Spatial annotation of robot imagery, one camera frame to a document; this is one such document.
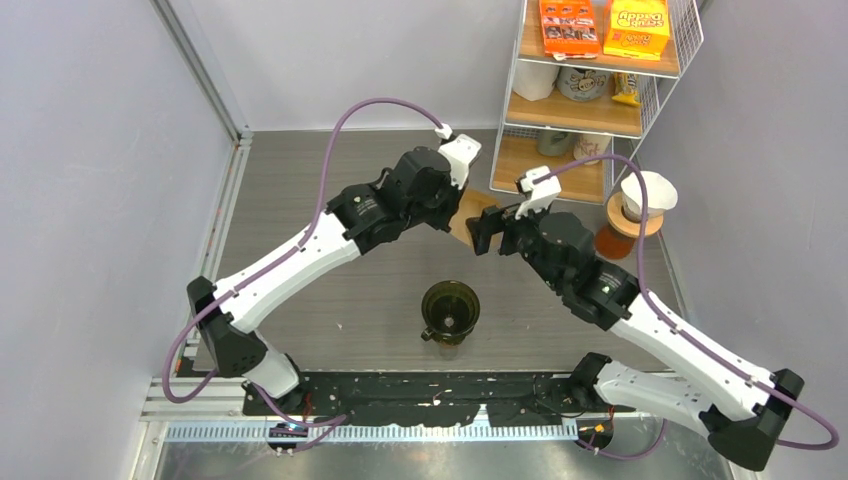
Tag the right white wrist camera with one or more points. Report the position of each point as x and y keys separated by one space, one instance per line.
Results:
x=540 y=187

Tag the clear glass dripper cone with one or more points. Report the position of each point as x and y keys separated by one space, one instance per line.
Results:
x=633 y=212

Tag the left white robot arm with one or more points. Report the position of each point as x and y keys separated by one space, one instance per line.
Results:
x=425 y=187

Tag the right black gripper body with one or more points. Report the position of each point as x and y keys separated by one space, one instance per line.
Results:
x=521 y=235

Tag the brown paper coffee filter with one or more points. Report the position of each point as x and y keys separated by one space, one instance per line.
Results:
x=471 y=205

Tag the grey green cup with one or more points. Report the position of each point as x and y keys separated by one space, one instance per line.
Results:
x=552 y=143

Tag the white paper coffee filter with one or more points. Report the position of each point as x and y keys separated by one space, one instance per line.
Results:
x=662 y=195

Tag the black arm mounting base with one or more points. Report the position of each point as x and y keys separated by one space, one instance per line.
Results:
x=440 y=399

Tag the white wire wooden shelf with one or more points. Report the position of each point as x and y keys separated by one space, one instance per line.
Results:
x=521 y=120

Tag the yellow scrub daddy box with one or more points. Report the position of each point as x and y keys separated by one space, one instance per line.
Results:
x=637 y=29

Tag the orange snack box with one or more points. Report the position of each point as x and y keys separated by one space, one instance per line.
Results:
x=568 y=29

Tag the white printed cup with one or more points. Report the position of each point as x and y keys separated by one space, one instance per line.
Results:
x=589 y=147

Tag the dark green glass dripper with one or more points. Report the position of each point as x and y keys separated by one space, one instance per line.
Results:
x=450 y=310

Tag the glass beaker with coffee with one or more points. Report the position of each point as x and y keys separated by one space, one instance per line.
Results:
x=448 y=352

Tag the orange glass carafe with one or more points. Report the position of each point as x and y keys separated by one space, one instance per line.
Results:
x=612 y=244

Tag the wooden ring dripper holder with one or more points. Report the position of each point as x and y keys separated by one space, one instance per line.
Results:
x=615 y=212

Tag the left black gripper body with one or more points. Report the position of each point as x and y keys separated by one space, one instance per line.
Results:
x=443 y=205

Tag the yellow snack packet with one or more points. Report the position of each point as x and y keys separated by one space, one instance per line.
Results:
x=627 y=89

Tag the grey printed mug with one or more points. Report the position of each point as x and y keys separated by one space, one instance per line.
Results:
x=582 y=85

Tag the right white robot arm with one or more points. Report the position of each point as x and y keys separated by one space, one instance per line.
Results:
x=740 y=408

